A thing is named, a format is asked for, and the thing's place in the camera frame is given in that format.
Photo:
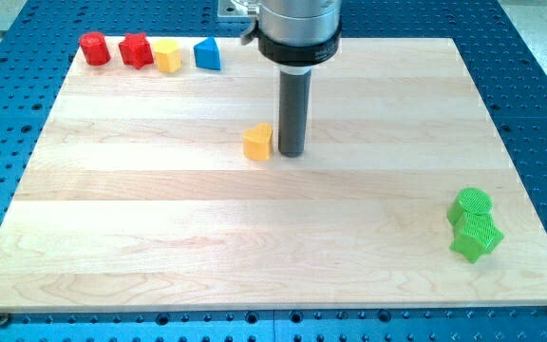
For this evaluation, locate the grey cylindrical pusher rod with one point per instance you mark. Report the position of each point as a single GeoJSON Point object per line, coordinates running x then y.
{"type": "Point", "coordinates": [294, 93]}

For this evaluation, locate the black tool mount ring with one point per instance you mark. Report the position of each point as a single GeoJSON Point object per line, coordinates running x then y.
{"type": "Point", "coordinates": [306, 56]}

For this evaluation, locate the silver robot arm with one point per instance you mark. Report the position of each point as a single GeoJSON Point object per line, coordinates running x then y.
{"type": "Point", "coordinates": [296, 35]}

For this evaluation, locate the blue triangle block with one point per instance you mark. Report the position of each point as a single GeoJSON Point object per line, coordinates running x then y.
{"type": "Point", "coordinates": [207, 54]}

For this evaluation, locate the yellow hexagon block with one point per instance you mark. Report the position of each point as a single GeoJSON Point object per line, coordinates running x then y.
{"type": "Point", "coordinates": [167, 55]}

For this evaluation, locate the yellow heart block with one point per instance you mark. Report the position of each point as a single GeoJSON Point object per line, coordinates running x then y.
{"type": "Point", "coordinates": [258, 142]}

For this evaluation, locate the red star block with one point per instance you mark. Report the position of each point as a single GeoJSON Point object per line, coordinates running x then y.
{"type": "Point", "coordinates": [136, 50]}

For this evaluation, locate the light wooden board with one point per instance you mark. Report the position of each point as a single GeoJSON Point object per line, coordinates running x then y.
{"type": "Point", "coordinates": [138, 196]}

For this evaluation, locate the red cylinder block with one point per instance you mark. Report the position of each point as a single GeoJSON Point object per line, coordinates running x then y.
{"type": "Point", "coordinates": [94, 48]}

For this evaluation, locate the green cylinder block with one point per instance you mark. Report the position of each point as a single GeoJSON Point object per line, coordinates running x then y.
{"type": "Point", "coordinates": [469, 200]}

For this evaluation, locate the green star block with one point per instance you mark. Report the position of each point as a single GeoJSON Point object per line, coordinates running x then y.
{"type": "Point", "coordinates": [475, 236]}

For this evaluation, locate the silver metal bracket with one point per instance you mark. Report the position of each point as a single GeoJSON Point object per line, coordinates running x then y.
{"type": "Point", "coordinates": [229, 9]}

